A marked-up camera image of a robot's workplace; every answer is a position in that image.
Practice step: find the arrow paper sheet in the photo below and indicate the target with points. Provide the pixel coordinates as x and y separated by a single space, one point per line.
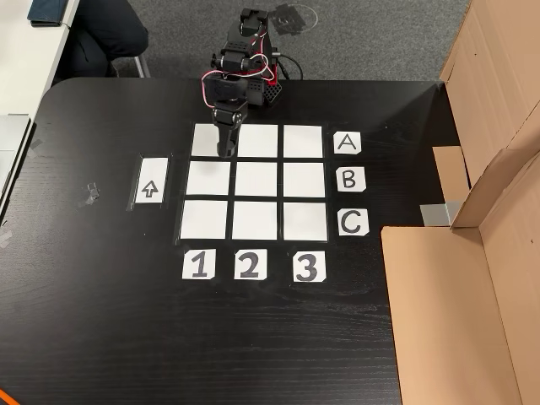
149 190

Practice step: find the black floor tape patch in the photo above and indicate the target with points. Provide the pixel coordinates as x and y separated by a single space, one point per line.
291 19

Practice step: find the grey tape strip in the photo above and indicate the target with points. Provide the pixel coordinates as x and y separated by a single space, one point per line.
436 214

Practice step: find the letter C paper sheet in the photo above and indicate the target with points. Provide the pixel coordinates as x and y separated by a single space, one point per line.
363 213

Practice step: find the number 1 paper sheet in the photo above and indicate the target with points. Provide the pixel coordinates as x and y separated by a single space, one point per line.
187 255

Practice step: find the number 2 paper sheet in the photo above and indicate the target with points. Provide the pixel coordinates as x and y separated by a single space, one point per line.
239 274

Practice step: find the number 3 paper sheet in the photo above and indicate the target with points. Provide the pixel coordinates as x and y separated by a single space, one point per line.
298 257

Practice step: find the grey metal chair leg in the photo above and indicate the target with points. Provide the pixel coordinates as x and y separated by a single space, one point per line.
142 65

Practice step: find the flat clear tape piece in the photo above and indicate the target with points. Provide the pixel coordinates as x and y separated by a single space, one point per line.
4 239
36 147

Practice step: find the letter B paper sheet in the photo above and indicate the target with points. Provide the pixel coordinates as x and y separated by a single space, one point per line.
359 174

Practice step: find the letter A paper sheet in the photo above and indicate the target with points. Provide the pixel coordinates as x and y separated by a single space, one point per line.
355 136

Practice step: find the white desk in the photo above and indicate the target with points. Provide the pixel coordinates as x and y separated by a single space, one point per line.
21 63

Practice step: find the person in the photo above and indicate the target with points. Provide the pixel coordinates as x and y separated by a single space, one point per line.
105 29

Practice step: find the white paper grid square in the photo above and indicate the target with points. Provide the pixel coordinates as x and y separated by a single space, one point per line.
258 140
303 142
306 222
256 179
202 141
208 178
255 220
304 180
204 219

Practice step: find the large brown cardboard box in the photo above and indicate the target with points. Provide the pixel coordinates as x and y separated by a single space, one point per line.
443 316

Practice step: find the crumpled clear tape piece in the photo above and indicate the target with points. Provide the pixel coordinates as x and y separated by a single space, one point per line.
89 195

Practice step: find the dark blue notebook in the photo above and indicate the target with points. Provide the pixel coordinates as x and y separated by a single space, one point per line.
46 10

